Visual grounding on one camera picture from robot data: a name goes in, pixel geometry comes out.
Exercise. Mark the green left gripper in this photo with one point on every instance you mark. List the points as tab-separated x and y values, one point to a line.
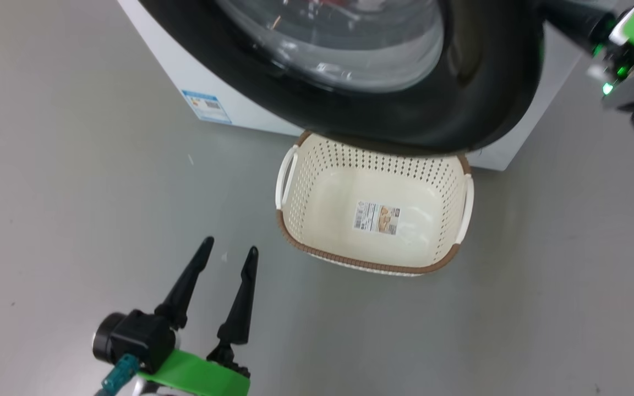
196	377

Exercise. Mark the white front-load washing machine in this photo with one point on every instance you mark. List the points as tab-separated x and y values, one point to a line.
229	88

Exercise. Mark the cream laundry basket brown rim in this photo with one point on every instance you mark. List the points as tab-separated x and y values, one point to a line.
322	220

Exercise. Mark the black round washer door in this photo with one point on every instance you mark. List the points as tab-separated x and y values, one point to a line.
460	104

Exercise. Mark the basket product label sticker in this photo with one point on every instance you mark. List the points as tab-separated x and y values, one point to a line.
376	218

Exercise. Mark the teal left camera connector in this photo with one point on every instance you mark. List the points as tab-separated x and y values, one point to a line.
120	377

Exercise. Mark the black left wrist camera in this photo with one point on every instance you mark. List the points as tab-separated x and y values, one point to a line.
141	338

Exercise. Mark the blue energy label sticker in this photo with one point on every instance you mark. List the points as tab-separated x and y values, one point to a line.
206	106

